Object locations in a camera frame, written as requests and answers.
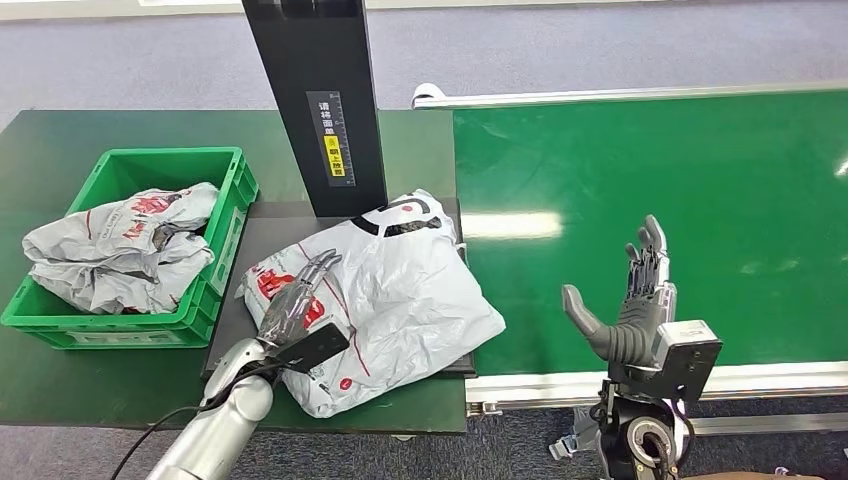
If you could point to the black inbound scanner machine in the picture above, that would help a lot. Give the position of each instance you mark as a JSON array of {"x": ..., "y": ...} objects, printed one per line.
[{"x": 318, "y": 53}]

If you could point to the aluminium conveyor rail with bracket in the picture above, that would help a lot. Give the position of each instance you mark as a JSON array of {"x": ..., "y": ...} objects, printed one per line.
[{"x": 530, "y": 387}]

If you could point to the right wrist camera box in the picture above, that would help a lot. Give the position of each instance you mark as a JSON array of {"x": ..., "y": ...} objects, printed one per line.
[{"x": 689, "y": 358}]

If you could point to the crumpled grey mailer package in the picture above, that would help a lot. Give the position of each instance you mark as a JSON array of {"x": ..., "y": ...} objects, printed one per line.
[{"x": 112, "y": 258}]

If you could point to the metal conveyor leg bracket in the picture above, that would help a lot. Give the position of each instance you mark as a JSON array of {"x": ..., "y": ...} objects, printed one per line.
[{"x": 576, "y": 437}]

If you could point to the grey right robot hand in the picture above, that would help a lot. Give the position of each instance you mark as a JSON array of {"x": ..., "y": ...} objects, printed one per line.
[{"x": 632, "y": 334}]

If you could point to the green plastic crate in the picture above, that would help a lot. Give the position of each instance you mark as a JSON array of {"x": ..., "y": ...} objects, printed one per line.
[{"x": 218, "y": 258}]

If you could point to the black yellow label sticker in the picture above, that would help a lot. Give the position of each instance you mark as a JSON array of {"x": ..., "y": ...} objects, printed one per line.
[{"x": 333, "y": 139}]

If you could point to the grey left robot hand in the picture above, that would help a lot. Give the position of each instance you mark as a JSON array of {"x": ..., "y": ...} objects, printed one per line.
[{"x": 291, "y": 311}]

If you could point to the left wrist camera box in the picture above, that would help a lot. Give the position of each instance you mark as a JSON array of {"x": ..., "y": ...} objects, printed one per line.
[{"x": 318, "y": 344}]

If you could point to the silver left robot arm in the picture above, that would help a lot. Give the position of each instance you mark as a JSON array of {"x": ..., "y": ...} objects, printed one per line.
[{"x": 218, "y": 430}]

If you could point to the green conveyor belt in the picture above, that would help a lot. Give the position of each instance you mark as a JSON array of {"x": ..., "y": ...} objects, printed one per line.
[{"x": 729, "y": 166}]

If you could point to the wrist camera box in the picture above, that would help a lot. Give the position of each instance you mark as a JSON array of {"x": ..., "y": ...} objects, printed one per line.
[
  {"x": 689, "y": 358},
  {"x": 318, "y": 344}
]

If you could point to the white mailer package black print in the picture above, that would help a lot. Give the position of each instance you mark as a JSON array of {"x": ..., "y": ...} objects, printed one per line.
[{"x": 411, "y": 298}]

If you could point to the long aluminium conveyor side rail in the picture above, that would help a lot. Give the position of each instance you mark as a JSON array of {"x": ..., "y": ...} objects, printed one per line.
[{"x": 596, "y": 96}]

